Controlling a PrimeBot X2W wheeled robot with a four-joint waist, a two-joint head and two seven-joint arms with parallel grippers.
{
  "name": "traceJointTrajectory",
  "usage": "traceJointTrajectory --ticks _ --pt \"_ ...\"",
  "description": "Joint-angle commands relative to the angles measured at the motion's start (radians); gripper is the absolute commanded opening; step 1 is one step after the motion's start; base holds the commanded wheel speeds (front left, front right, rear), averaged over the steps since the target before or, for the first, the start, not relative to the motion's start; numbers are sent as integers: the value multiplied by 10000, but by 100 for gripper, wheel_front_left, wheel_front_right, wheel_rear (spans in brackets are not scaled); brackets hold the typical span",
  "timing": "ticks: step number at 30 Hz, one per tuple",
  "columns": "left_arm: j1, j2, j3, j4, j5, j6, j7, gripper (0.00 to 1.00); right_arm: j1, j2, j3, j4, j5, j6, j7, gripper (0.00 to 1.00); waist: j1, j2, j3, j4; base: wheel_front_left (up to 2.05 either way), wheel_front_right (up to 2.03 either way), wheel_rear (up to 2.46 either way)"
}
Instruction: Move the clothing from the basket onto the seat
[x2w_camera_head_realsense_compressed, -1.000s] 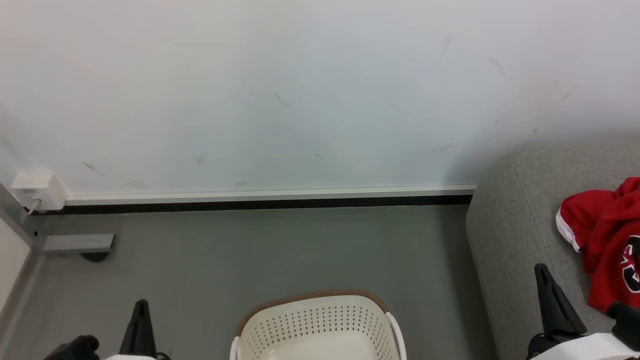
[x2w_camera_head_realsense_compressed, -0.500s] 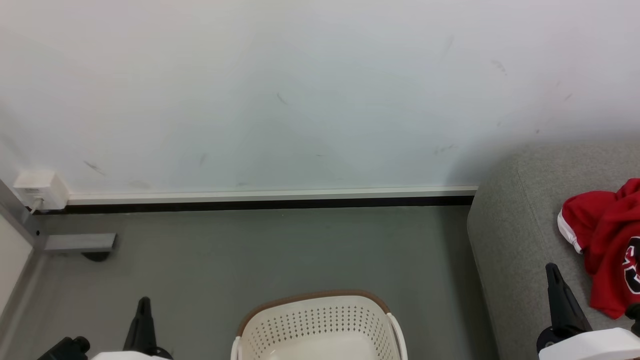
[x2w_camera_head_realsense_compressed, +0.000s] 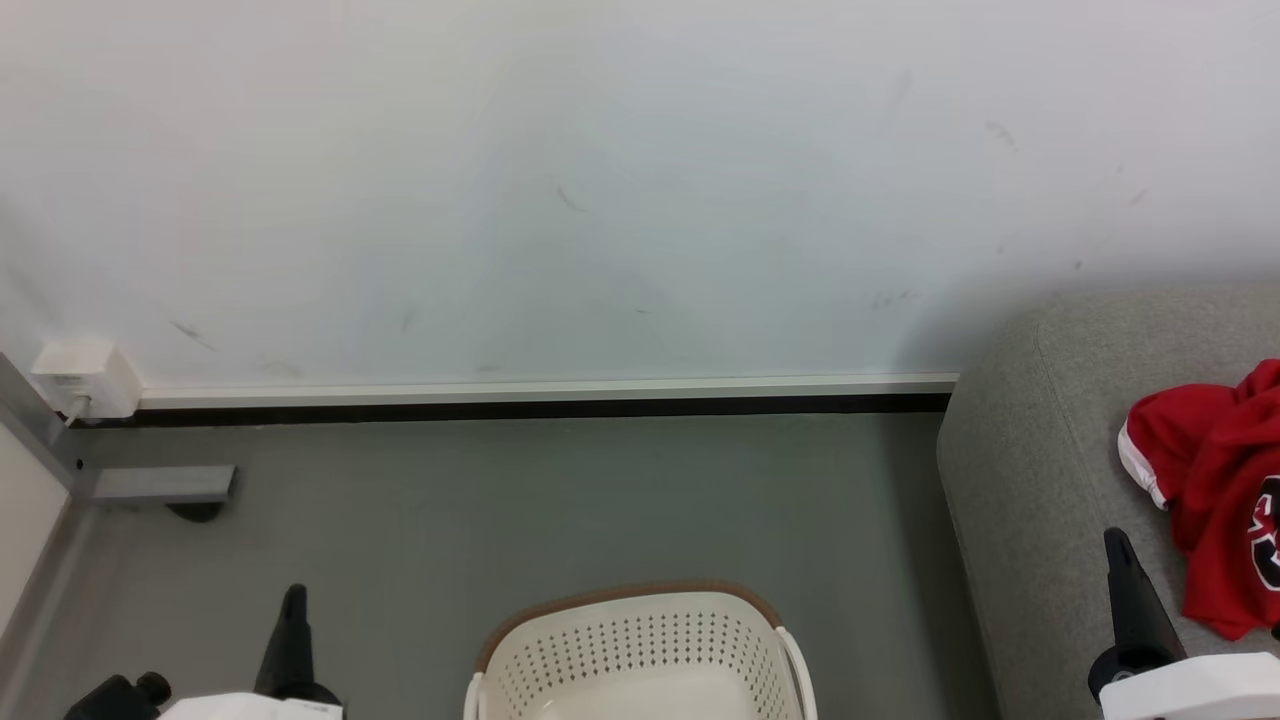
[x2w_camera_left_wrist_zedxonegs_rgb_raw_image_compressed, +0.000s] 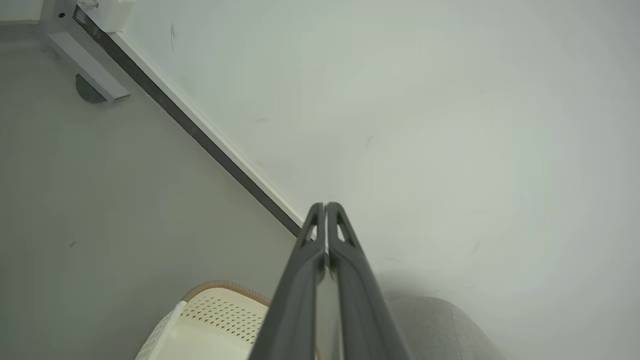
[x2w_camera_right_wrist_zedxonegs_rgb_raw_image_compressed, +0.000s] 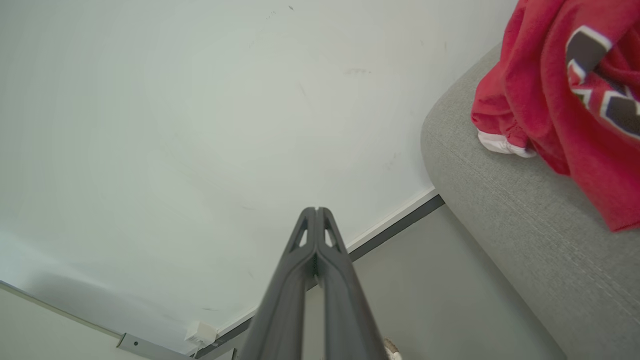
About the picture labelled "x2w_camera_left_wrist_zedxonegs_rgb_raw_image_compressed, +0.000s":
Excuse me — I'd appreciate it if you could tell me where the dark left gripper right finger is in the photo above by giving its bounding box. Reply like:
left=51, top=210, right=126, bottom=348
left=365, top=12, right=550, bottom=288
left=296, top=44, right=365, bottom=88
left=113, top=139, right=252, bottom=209
left=325, top=201, right=412, bottom=360

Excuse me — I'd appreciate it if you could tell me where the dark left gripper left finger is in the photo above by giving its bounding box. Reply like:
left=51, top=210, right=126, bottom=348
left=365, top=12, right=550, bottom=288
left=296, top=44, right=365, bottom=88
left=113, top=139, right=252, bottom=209
left=248, top=202, right=329, bottom=360

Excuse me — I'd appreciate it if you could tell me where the white perforated laundry basket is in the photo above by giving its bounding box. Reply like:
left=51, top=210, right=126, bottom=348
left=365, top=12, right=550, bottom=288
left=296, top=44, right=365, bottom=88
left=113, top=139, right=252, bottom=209
left=134, top=280, right=274, bottom=360

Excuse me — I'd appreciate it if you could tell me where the grey fabric sofa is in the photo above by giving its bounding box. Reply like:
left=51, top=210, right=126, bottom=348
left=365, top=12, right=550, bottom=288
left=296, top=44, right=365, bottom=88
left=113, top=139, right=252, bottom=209
left=384, top=295, right=507, bottom=360

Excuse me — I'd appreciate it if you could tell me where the white black baseboard strip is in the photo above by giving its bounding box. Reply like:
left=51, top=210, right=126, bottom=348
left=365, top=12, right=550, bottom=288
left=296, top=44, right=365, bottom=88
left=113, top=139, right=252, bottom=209
left=72, top=4, right=307, bottom=238

